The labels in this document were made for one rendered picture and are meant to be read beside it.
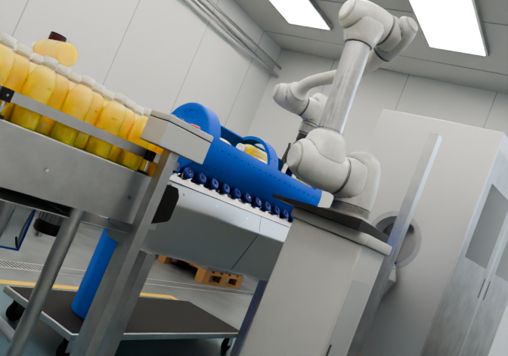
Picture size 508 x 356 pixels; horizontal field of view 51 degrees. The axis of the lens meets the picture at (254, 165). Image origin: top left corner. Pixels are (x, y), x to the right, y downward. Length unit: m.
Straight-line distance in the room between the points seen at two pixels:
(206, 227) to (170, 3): 4.71
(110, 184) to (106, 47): 4.43
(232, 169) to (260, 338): 0.66
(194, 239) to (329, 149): 0.65
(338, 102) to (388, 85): 5.61
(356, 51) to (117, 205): 1.07
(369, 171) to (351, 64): 0.42
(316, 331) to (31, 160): 1.11
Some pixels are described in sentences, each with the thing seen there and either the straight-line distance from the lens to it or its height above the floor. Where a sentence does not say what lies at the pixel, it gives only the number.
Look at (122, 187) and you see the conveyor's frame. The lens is 1.73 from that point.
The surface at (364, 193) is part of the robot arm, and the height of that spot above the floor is 1.14.
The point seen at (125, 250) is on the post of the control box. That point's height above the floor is 0.66.
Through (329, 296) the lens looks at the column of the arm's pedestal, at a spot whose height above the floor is 0.74.
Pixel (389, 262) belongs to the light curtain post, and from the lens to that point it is 3.05.
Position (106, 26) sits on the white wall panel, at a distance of 6.03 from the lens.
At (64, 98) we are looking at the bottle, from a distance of 1.65.
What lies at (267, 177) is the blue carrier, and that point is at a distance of 2.32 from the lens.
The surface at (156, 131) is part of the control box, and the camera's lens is 1.66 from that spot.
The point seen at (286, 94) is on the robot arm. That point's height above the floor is 1.47.
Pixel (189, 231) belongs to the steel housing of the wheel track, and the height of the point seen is 0.75.
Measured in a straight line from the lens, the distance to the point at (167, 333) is 3.00.
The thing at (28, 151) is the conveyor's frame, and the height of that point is 0.85.
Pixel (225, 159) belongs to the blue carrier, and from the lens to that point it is 2.11.
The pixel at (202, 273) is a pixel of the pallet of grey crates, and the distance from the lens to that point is 5.72.
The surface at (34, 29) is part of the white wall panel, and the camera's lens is 5.55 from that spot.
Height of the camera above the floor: 0.94
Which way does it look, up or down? 4 degrees up
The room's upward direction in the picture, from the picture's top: 22 degrees clockwise
